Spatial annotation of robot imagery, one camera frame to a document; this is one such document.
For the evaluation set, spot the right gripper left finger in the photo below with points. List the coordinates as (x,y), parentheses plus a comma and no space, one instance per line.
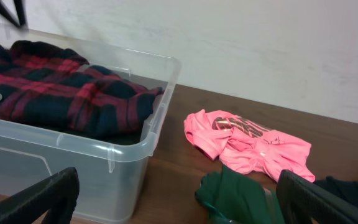
(54,198)

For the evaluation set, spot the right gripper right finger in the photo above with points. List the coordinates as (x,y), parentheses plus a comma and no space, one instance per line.
(304,202)

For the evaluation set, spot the dark green garment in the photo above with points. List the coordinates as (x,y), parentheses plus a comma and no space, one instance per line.
(231,197)

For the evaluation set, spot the pink printed t-shirt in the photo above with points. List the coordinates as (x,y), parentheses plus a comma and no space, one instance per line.
(245,146)

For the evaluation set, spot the black garment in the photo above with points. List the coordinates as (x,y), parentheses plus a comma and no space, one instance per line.
(123,138)

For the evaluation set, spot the red navy plaid shirt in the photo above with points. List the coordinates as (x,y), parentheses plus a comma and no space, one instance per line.
(46,86)

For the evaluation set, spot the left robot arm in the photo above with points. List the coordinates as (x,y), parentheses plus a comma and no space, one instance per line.
(21,21)

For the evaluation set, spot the dark navy garment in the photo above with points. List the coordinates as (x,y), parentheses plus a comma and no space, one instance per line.
(346,190)

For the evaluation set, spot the clear plastic storage bin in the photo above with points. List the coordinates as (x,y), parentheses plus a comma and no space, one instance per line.
(110,172)

